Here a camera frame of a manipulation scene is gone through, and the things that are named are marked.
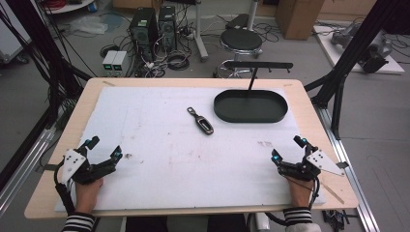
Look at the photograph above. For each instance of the aluminium rail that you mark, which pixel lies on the aluminium rail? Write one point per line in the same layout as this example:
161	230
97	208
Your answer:
351	170
22	161

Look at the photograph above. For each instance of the white board with robot parts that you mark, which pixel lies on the white board with robot parts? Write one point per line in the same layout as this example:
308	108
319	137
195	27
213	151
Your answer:
364	48

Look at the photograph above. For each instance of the large black computer tower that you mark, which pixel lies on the large black computer tower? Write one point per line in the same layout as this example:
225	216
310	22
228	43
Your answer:
143	32

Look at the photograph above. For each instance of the white bench power supply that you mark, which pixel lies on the white bench power supply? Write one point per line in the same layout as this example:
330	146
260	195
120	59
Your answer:
109	62
118	63

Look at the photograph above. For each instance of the thin wooden stick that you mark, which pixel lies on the thin wooden stick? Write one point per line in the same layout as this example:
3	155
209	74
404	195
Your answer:
332	193

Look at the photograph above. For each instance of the cardboard box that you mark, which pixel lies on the cardboard box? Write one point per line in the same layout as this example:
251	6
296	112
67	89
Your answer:
298	17

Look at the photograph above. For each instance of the small black electronics pile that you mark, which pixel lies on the small black electronics pile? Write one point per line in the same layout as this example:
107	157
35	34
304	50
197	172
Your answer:
336	219

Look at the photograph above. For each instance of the black metal frame post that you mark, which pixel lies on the black metal frame post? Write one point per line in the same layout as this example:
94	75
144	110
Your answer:
348	54
42	48

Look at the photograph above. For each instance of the black oval tray with hanger stand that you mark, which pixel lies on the black oval tray with hanger stand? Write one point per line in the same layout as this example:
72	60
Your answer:
249	106

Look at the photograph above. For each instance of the slim black computer tower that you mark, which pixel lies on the slim black computer tower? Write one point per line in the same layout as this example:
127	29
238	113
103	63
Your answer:
167	25

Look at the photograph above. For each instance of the person's right hand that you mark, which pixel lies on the person's right hand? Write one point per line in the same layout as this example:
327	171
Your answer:
299	193

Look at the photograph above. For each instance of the white foam mat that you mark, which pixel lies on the white foam mat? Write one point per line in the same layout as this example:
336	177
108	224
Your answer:
180	167

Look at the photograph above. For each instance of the grey desk leg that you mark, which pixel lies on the grey desk leg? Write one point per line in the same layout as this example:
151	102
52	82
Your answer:
199	32

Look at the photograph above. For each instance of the car key in dark case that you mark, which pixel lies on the car key in dark case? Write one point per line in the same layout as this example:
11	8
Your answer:
202	122

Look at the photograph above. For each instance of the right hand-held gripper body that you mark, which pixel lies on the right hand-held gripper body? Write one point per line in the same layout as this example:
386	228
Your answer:
306	166

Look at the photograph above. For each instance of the black round stool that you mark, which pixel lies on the black round stool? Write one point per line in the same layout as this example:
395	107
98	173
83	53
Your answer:
241	40

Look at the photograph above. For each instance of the person's left hand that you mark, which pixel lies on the person's left hand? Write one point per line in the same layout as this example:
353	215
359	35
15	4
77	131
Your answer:
87	193

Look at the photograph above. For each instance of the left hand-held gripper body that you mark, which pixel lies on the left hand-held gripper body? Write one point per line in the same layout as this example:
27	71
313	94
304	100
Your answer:
79	166

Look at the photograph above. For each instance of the clear plastic bag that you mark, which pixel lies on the clear plastic bag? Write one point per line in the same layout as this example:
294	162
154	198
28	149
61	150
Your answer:
88	25

